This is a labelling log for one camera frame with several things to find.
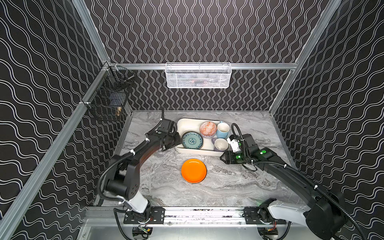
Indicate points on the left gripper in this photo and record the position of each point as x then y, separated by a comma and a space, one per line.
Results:
173, 140

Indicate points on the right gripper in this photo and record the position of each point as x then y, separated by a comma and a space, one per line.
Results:
227, 156

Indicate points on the lavender mug white inside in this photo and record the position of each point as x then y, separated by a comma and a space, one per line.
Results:
220, 145

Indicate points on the light blue mug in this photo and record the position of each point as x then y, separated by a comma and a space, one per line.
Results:
223, 130

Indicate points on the white plastic bin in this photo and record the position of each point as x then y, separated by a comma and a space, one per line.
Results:
193, 125

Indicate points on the red patterned bowl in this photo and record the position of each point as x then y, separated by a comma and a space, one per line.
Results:
208, 129

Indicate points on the teal patterned plate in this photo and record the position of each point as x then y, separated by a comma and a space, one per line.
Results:
192, 140

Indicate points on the orange plate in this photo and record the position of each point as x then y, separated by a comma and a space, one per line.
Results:
193, 171

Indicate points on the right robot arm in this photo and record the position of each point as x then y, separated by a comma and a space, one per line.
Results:
323, 212

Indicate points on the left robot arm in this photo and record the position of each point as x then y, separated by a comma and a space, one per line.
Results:
120, 182

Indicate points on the white wire mesh basket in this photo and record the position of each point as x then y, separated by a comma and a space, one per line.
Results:
197, 75

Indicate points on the black wire basket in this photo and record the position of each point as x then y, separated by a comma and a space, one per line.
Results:
109, 101

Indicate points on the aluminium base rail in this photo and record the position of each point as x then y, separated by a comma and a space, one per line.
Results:
218, 217

